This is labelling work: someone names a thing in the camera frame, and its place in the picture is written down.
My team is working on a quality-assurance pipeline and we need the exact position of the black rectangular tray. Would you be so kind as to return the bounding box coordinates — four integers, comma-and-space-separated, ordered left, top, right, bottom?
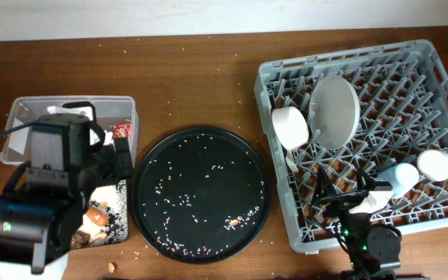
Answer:
71, 180, 128, 250

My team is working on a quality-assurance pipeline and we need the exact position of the small white cup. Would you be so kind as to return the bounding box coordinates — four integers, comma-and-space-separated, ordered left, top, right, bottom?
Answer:
417, 149, 448, 181

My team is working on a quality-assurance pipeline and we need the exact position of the clear plastic bin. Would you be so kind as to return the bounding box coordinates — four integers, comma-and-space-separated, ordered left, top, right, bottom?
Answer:
0, 96, 139, 166

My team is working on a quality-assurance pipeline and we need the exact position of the white bowl with leftovers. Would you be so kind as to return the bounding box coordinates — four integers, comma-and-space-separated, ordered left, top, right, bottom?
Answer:
271, 107, 310, 151

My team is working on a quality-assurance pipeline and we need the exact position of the round black tray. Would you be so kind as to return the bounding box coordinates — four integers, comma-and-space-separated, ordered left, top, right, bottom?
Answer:
131, 127, 271, 264

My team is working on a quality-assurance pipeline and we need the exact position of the white tissue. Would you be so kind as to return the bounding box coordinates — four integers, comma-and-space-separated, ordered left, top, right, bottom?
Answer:
89, 129, 114, 145

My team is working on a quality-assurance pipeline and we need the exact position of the red snack wrapper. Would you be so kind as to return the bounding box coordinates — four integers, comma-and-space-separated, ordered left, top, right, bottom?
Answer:
114, 124, 131, 140

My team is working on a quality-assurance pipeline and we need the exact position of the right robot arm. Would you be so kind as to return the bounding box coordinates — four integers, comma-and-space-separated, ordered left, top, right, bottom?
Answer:
309, 168, 402, 279

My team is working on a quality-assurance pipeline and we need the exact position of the orange carrot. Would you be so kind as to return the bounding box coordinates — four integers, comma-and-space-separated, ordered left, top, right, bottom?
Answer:
85, 207, 108, 226

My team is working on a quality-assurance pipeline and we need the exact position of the light blue cup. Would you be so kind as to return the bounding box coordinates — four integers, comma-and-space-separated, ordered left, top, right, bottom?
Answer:
377, 163, 419, 199

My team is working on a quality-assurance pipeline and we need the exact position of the grey dishwasher rack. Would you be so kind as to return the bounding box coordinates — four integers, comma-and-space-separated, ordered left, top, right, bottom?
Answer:
254, 40, 448, 254

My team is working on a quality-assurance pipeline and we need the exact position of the peanut on table bottom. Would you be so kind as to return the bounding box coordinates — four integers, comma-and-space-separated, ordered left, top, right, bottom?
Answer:
108, 263, 116, 273

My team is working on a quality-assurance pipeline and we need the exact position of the white plastic fork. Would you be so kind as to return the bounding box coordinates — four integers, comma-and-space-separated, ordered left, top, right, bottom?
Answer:
285, 151, 298, 173

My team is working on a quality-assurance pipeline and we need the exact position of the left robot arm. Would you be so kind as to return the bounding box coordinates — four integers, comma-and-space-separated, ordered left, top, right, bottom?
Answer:
0, 101, 133, 279

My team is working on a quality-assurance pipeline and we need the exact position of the grey plate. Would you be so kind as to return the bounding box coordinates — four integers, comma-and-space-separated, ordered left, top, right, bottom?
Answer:
309, 75, 360, 149

